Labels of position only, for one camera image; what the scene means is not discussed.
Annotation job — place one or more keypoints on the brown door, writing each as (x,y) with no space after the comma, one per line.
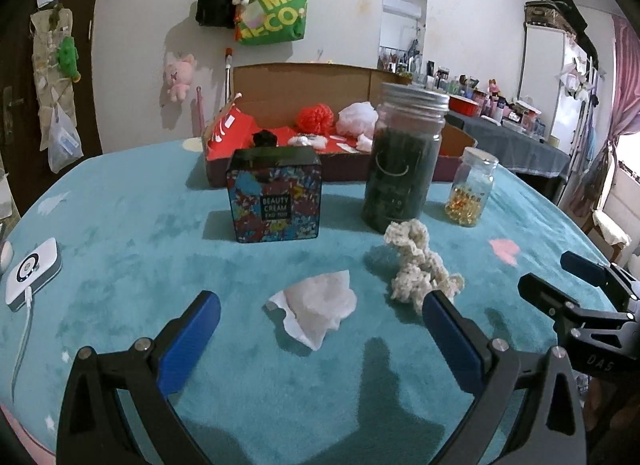
(20,50)

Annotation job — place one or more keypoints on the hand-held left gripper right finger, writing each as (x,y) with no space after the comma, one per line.
(452,340)

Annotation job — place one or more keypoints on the white mesh bath pouf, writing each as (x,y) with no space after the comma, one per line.
(357,117)

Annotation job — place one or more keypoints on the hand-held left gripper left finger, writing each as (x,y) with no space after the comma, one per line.
(187,340)

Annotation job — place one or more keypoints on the red mesh scrub ball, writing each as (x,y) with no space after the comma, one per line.
(315,118)

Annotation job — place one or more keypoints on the large glass jar green leaves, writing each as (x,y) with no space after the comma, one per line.
(400,180)

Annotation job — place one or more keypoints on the table with dark cloth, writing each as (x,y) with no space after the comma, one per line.
(515,150)

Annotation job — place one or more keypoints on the green plush toy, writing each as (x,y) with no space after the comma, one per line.
(68,57)

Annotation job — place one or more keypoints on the black fluffy pom-pom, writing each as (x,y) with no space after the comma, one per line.
(264,139)

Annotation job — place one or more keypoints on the pink plush toy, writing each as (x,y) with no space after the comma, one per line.
(179,76)

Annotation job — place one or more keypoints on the cluttered side table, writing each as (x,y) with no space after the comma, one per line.
(450,82)

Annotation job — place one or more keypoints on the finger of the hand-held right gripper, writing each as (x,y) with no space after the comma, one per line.
(545,292)
(582,267)

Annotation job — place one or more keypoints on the pink curtain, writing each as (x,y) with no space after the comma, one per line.
(625,90)

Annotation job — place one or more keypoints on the colourful beauty cream box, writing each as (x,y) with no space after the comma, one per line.
(274,200)

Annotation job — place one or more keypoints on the clear plastic bag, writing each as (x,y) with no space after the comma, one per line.
(65,142)

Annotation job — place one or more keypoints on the black bag on wardrobe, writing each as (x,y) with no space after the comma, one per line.
(557,10)

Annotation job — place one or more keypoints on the cushioned chair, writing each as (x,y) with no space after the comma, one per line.
(610,232)

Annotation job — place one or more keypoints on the small glass jar yellow capsules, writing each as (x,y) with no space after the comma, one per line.
(470,195)

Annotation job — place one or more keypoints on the white power bank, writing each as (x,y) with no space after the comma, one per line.
(32,272)

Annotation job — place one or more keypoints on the cardboard box with red lining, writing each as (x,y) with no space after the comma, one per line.
(300,85)

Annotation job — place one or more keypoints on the cream crochet scrunchie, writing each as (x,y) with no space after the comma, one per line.
(415,265)

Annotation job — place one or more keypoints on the beige hanging organizer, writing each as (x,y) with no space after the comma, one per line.
(45,65)

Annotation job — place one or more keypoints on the white cotton pad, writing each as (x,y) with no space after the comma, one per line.
(307,141)

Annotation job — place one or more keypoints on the red basin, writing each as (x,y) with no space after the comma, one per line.
(462,105)

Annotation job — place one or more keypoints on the white tissue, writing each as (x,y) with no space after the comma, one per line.
(317,307)

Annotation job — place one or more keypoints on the white wardrobe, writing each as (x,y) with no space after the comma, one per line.
(545,70)

